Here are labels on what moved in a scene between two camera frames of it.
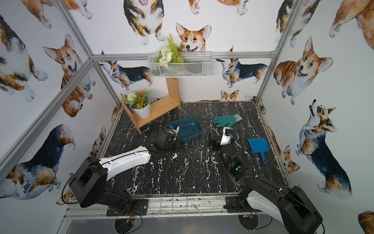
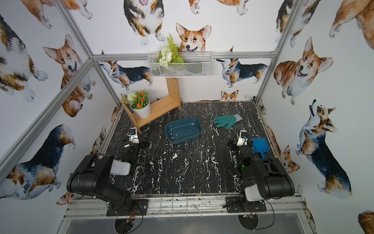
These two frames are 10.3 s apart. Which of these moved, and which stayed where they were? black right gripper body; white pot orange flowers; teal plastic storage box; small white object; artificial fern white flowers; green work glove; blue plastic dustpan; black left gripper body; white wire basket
Moved: black left gripper body; black right gripper body; small white object
Stayed: white wire basket; artificial fern white flowers; teal plastic storage box; green work glove; blue plastic dustpan; white pot orange flowers
